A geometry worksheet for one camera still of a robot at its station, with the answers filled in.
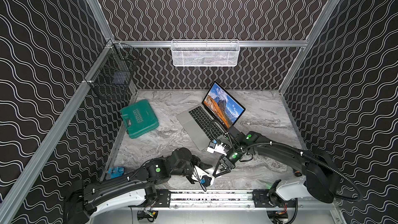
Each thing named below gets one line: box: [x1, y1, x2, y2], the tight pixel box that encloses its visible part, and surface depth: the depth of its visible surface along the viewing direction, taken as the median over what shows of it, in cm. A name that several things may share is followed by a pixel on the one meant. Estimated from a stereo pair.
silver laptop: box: [176, 80, 247, 151], surface depth 102 cm
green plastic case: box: [119, 99, 160, 139], surface depth 100 cm
